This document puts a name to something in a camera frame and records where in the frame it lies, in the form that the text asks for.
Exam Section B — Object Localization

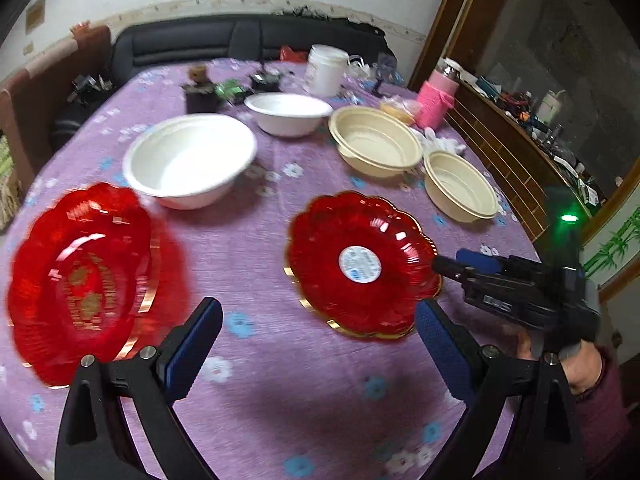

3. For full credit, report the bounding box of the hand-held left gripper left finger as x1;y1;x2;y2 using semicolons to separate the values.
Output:
54;296;224;480

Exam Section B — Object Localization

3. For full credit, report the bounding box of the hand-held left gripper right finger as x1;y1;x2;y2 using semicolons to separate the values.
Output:
415;299;586;480

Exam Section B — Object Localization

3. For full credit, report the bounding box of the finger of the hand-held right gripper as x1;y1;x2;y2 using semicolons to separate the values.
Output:
431;255;522;319
456;249;512;276

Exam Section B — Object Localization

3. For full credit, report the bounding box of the red plate with white sticker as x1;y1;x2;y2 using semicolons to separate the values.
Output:
284;191;445;343

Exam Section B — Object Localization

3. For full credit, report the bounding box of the red plate with gold print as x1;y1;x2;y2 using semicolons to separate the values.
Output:
7;182;192;389

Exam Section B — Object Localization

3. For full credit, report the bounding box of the large beige plastic bowl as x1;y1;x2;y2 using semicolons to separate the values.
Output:
328;106;425;179

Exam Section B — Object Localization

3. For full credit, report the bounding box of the large white bowl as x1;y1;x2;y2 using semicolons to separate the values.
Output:
122;114;258;211

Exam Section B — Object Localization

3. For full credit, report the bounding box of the small white bowl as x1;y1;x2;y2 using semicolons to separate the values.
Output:
244;92;334;138

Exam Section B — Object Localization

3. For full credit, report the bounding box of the person's right forearm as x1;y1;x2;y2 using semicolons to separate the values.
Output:
570;352;635;466

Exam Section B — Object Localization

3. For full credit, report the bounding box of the person's right hand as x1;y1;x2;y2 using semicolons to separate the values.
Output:
515;332;608;397

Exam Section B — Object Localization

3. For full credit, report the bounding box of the small beige plastic bowl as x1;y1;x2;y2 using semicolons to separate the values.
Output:
424;150;500;222

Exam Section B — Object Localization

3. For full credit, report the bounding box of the wooden cabinet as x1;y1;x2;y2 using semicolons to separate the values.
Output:
442;80;606;241

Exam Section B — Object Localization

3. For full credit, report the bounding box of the white glove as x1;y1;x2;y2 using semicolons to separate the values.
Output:
410;127;468;156

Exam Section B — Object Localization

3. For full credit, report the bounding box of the purple floral tablecloth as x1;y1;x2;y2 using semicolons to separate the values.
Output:
0;57;543;480

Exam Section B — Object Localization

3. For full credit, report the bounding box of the white bottle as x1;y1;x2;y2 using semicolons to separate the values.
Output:
537;90;568;126

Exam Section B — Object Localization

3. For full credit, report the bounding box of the pink sleeved bottle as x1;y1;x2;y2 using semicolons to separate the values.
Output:
415;60;463;130

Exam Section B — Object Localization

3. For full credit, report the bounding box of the yellow food bag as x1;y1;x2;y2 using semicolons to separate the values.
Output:
380;97;423;126

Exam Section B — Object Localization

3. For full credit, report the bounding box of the black phone stand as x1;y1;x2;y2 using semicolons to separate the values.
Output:
372;52;401;96

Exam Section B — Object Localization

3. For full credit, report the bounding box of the clear plastic bag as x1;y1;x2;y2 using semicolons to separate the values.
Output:
345;55;376;79

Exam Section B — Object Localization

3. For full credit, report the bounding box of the white plastic jar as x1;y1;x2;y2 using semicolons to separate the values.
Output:
304;44;349;97

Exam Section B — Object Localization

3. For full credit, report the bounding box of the floral cushion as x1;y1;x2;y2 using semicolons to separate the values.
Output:
0;135;21;231

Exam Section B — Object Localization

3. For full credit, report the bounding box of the black cylinder with brown top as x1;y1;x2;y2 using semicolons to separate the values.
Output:
182;62;221;113

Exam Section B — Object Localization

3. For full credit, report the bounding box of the green circuit board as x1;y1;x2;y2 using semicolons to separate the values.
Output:
216;79;248;106

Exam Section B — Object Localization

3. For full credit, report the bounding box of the black round motor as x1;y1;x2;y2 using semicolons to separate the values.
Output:
249;71;286;93

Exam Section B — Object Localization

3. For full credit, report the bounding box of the black gadget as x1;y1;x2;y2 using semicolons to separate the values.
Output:
72;74;113;106

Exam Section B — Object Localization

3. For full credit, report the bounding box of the brown armchair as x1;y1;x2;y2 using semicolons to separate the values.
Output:
0;24;113;181

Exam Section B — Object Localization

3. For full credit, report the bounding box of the black sofa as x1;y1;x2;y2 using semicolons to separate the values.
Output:
111;16;396;86

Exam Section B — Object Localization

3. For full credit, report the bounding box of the bamboo wall sticker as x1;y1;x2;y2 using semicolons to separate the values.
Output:
582;210;640;276

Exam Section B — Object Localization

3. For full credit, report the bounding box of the wooden door frame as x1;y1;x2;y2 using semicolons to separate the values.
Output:
407;0;488;93

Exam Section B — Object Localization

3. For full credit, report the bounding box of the yellow wall plaque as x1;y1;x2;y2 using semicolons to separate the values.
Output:
25;0;47;31

